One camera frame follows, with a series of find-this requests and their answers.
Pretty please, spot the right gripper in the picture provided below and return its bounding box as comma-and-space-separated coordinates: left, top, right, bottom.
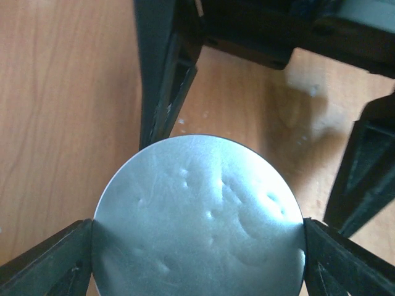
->
191, 0, 394, 78

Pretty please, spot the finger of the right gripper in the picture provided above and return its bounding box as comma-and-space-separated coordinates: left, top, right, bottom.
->
133, 1, 203, 149
323, 94, 394, 237

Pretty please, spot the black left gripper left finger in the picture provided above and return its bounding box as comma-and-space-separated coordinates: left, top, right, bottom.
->
1, 219, 92, 295

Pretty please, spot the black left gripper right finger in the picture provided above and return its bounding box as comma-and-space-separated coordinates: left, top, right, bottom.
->
304, 218, 394, 295

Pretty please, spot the white round lid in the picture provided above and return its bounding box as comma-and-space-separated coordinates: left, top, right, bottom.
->
92, 134, 306, 295

